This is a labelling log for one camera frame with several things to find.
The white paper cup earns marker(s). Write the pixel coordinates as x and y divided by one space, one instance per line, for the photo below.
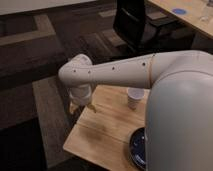
135 95

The clear drinking glass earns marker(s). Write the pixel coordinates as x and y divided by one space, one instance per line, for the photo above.
205 17

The black office chair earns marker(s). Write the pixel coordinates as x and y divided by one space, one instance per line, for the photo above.
134 26

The dark blue ceramic bowl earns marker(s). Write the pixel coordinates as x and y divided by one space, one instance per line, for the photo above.
137 148

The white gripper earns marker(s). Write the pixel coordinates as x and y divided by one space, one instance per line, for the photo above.
80 96

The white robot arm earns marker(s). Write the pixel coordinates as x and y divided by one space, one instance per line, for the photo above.
178 133

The blue round coaster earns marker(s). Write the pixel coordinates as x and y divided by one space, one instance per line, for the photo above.
179 11

